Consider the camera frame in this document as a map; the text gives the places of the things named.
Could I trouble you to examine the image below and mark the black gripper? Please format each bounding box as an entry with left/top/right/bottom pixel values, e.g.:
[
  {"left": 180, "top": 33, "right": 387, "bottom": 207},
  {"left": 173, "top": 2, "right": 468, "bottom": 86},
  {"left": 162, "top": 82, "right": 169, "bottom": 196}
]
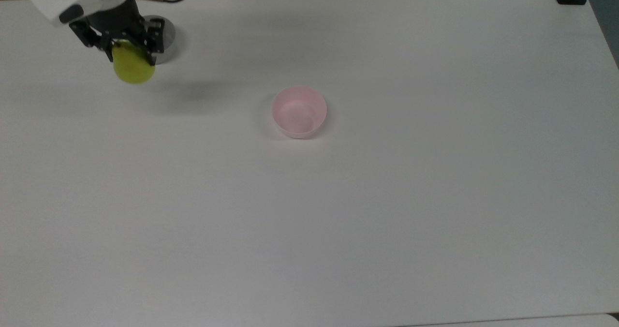
[{"left": 69, "top": 0, "right": 166, "bottom": 67}]

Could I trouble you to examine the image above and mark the green pear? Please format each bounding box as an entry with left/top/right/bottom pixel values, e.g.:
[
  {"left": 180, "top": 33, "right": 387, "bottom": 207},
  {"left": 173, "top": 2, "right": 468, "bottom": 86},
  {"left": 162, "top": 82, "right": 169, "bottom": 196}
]
[{"left": 112, "top": 41, "right": 156, "bottom": 85}]

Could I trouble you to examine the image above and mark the grey plastic bowl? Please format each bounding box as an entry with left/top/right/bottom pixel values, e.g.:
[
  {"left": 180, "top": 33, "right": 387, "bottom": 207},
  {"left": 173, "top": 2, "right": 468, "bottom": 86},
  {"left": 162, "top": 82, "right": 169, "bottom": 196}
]
[{"left": 142, "top": 15, "right": 177, "bottom": 65}]

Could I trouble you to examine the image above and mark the pink plastic bowl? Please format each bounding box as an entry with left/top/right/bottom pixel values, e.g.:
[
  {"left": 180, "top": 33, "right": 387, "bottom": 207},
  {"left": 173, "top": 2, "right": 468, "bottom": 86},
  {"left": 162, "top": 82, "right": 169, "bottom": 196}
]
[{"left": 271, "top": 86, "right": 328, "bottom": 139}]

